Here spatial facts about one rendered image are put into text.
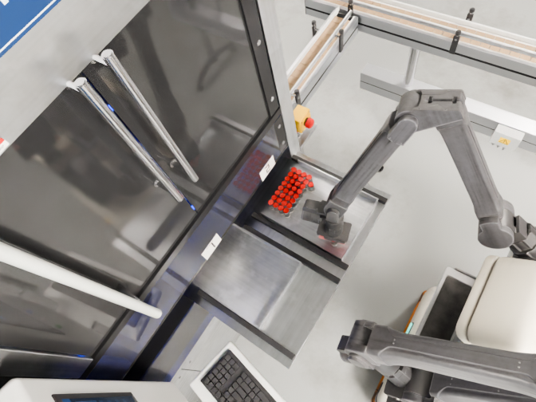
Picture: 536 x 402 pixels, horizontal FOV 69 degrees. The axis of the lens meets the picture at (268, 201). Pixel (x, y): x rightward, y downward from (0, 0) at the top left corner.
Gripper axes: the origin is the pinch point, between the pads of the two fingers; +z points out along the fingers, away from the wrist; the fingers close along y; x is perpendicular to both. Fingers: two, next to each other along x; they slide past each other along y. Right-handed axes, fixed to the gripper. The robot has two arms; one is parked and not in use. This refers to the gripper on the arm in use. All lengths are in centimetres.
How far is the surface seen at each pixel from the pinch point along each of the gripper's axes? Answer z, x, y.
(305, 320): 4.8, 28.5, 2.2
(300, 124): -9.7, -36.6, 22.4
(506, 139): 38, -83, -61
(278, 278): 4.6, 17.9, 14.9
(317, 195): 3.9, -16.2, 10.7
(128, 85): -84, 13, 31
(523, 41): -6, -97, -50
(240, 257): 4.9, 14.3, 30.8
